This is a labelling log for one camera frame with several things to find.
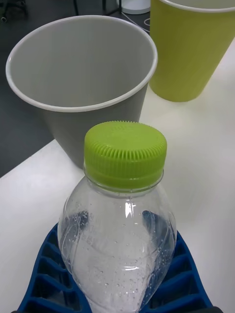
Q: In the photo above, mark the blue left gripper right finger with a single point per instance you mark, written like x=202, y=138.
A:
x=183, y=276

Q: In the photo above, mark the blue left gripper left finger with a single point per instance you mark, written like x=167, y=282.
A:
x=44, y=274

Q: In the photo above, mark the clear bottle with green cap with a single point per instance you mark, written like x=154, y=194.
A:
x=124, y=149

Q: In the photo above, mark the yellow-green plastic waste bin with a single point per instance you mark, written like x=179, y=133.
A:
x=186, y=53

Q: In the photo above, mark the white cylindrical stand base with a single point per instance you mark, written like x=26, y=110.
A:
x=135, y=6

